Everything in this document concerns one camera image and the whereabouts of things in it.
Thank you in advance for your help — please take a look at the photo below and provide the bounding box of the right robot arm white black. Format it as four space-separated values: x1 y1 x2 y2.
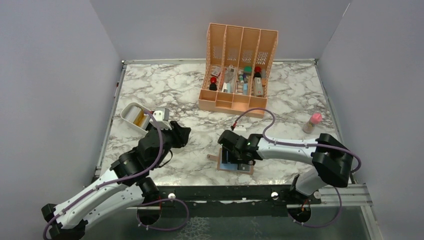
217 130 353 204

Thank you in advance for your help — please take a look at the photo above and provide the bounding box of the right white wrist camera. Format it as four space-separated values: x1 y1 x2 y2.
231 124 247 133

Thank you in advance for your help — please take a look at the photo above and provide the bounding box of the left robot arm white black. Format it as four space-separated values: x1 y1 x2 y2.
41 120 192 240

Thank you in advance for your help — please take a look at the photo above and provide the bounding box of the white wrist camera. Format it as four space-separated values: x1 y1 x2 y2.
149 107 172 130
231 124 247 133

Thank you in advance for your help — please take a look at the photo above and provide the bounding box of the pink cap small bottle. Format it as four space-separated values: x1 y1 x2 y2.
302 113 323 134

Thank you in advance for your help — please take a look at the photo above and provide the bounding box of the green cap bottle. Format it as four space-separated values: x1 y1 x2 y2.
243 66 252 76

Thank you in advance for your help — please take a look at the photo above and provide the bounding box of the peach desk organizer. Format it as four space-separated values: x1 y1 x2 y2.
198 23 279 118

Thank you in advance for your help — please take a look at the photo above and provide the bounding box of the brown leather card holder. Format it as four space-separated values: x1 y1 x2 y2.
206 148 254 175

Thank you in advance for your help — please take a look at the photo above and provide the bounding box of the white plastic tray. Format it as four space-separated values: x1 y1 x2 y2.
120 102 150 137

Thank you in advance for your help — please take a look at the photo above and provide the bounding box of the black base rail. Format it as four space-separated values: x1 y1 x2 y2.
125 184 322 220

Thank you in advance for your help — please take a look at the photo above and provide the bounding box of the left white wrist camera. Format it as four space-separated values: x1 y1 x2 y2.
149 107 172 130

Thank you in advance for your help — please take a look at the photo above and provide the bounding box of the red black stamp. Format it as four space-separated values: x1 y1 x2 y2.
209 76 218 91
253 66 262 78

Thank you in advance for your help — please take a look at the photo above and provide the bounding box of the red black stamp left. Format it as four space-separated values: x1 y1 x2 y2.
209 76 218 91

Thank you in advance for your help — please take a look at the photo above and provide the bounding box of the stack of cards in tray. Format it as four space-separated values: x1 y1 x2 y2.
124 105 150 129

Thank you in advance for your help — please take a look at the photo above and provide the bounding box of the red black stamp right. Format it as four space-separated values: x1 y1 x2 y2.
253 66 262 78

